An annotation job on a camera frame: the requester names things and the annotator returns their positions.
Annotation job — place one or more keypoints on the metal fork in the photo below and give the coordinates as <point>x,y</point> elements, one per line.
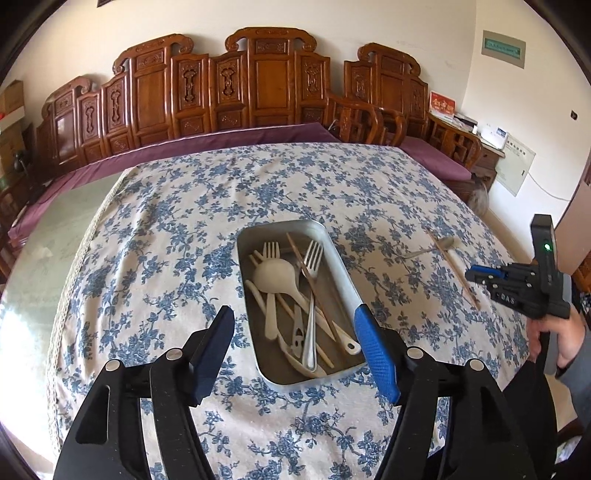
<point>313,258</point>

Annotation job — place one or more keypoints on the dark picture frame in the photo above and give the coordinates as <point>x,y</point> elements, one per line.
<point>108,2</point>

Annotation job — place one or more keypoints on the dark cloth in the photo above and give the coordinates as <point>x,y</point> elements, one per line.
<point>531,406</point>

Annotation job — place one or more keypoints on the wooden cabinet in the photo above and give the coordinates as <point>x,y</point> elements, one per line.
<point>582,277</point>

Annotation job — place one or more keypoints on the metal tray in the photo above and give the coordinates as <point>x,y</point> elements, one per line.
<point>272,360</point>

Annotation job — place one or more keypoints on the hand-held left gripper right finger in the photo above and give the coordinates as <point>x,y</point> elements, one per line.
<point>376,355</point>

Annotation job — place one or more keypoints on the white box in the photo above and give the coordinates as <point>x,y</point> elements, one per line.
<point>495,134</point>

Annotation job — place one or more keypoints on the beige panel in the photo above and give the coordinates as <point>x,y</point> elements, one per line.
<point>579,217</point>

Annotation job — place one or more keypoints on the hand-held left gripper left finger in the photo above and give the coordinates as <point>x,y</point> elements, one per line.
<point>212,355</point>

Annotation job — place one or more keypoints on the long carved wooden sofa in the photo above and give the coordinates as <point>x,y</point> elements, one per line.
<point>272,83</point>

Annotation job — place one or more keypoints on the person's right hand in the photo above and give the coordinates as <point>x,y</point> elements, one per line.
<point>570,337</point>

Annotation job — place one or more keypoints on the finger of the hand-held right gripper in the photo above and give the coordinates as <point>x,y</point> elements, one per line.
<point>478,279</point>
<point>482,271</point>

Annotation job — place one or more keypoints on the black desk lamp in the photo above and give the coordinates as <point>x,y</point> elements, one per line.
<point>21,161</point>

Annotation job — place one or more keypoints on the cream plastic fork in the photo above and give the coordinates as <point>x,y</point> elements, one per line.
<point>271,254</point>

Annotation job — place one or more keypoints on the dark brown chopstick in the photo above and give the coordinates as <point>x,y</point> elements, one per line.
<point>319,300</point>
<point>455,271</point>

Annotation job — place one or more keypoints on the metal spoon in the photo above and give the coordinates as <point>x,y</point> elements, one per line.
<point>444,242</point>

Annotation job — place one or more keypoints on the blue floral tablecloth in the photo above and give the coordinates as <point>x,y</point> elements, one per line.
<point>184,207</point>

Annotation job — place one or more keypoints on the wooden side table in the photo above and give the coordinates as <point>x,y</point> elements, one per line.
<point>487,161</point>

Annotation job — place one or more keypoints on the red box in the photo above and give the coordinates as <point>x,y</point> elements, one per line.
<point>442,101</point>

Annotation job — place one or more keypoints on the short purple seat cushion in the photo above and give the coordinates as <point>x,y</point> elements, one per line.
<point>434,159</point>

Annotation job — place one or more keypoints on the stack of papers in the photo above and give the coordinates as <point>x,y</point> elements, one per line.
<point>464,121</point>

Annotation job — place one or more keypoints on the grey fluffy object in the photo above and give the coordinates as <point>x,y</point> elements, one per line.
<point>480,198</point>

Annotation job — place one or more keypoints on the person's right forearm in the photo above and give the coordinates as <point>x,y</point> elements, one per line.
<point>579,378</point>

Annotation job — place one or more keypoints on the long purple seat cushion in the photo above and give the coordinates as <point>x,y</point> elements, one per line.
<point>161,152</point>

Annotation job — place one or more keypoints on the short carved wooden sofa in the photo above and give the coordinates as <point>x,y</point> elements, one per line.
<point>392,74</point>

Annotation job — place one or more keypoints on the green and white wall panel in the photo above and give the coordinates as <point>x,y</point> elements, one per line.
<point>503,48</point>

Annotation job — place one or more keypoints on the white electrical panel door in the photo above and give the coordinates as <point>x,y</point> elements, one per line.
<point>515,166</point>

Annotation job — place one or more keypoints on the large white spoon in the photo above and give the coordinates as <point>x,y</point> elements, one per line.
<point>274,276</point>

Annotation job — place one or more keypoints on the small cardboard box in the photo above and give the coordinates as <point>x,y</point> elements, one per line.
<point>11,97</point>

